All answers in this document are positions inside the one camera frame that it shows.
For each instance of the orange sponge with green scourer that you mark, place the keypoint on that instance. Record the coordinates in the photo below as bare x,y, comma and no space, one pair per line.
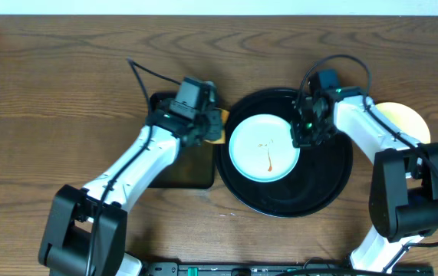
216,133

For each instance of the yellow plate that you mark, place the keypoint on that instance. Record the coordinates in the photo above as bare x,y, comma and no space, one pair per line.
406,119

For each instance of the round black serving tray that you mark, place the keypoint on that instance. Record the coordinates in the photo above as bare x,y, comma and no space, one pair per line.
317,179

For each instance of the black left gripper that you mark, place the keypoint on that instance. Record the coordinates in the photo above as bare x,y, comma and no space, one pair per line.
211,125

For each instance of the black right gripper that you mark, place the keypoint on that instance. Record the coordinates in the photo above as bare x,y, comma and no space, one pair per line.
303,130

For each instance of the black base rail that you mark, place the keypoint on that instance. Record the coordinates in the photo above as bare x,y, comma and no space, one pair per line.
311,268

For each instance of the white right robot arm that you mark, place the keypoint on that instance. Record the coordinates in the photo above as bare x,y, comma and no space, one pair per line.
403,202

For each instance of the black rectangular water tray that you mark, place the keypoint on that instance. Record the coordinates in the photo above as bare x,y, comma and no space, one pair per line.
194,166

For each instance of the light blue plate with sauce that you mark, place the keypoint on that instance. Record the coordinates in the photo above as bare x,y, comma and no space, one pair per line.
261,148

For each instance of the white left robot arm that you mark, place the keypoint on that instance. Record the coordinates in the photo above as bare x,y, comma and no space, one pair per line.
86,229

